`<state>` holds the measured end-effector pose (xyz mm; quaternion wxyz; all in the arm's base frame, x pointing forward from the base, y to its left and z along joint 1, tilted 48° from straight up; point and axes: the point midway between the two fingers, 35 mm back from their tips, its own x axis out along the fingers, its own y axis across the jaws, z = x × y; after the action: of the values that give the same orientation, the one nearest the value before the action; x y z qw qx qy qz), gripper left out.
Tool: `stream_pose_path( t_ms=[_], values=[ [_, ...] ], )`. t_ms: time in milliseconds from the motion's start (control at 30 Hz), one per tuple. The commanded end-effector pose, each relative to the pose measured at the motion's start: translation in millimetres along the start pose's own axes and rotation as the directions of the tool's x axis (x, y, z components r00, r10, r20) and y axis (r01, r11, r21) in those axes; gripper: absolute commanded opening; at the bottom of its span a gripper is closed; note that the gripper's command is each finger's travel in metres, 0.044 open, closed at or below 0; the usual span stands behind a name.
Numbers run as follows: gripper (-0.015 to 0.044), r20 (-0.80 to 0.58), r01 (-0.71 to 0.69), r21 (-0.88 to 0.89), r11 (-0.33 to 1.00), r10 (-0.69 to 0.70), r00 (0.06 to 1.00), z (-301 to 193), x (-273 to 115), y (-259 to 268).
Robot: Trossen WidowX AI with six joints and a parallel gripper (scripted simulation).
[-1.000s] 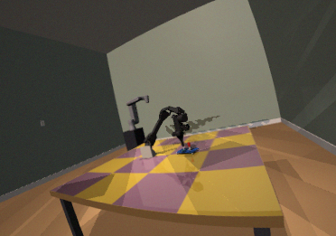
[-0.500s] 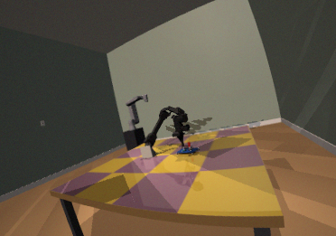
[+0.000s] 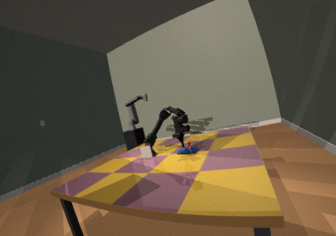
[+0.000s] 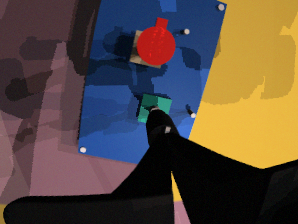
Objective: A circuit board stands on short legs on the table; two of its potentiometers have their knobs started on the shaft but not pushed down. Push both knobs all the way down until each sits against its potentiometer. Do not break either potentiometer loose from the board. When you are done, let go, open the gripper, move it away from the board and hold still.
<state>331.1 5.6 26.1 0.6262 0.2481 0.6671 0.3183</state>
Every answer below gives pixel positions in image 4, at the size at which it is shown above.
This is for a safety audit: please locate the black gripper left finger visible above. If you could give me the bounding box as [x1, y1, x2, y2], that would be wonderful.
[3, 133, 174, 224]

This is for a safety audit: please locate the blue circuit board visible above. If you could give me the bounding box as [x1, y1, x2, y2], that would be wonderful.
[78, 0, 227, 164]

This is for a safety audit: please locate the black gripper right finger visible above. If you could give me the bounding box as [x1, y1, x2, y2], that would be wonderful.
[166, 132, 298, 224]

